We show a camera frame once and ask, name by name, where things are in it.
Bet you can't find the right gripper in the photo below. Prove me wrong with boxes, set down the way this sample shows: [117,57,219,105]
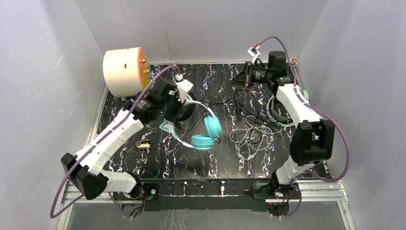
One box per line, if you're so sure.
[227,62,271,88]

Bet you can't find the teal cat-ear headphones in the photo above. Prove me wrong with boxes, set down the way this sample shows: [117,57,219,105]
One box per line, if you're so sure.
[159,94,224,151]

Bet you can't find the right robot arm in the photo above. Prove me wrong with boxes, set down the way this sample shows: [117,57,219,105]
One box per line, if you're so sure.
[231,51,335,198]

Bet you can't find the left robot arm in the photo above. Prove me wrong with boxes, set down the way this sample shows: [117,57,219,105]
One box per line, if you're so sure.
[61,78,193,200]

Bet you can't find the black headphones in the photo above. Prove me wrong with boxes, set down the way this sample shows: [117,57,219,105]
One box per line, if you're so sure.
[163,95,196,122]

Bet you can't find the green headphones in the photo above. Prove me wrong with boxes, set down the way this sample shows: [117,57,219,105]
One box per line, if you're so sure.
[267,95,291,125]

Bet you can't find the cream cylindrical drum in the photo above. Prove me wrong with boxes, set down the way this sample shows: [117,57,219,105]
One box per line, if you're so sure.
[102,47,150,97]

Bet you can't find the small tan white clip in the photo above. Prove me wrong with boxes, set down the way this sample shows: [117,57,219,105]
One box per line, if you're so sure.
[135,139,151,150]

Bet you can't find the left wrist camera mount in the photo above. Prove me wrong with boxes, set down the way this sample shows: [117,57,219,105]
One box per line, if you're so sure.
[169,74,193,103]

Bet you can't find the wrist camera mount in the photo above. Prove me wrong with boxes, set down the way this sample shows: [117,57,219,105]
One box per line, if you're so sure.
[169,74,193,103]
[247,45,261,63]

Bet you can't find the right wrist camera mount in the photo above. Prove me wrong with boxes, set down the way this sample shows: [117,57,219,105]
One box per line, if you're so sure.
[247,45,261,63]

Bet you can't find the green headphone cable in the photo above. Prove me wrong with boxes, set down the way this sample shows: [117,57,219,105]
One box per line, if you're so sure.
[229,104,302,161]

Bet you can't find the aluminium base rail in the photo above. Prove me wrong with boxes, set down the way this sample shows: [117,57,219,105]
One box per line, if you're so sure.
[56,178,356,230]

